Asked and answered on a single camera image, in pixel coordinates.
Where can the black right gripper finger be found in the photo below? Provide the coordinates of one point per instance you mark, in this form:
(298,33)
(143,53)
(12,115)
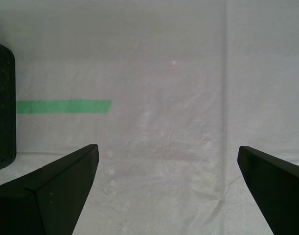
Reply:
(53,195)
(281,195)

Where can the black perforated plastic basket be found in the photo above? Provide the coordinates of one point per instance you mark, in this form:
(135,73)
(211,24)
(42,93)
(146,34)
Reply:
(3,110)

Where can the long green tape strip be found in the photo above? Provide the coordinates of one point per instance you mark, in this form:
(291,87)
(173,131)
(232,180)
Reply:
(63,106)

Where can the white woven table cover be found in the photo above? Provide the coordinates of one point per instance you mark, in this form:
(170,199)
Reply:
(164,73)

